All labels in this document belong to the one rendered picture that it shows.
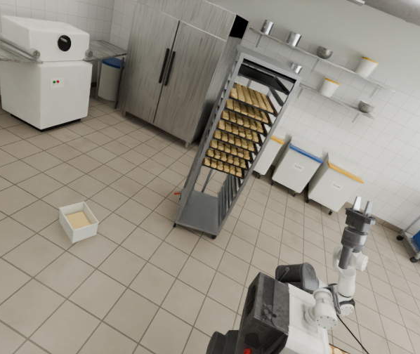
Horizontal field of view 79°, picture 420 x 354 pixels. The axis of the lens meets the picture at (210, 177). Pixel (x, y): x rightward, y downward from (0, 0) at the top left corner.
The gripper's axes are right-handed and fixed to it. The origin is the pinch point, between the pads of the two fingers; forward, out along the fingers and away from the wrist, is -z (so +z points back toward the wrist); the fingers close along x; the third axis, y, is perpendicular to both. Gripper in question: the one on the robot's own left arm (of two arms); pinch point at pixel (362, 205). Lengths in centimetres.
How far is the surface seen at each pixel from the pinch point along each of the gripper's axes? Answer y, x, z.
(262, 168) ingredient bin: -126, -289, 44
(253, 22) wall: -93, -328, -178
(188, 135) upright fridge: -7, -330, 4
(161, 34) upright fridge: 46, -326, -133
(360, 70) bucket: -217, -226, -115
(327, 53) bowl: -175, -249, -134
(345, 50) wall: -210, -253, -144
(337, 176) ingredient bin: -215, -222, 36
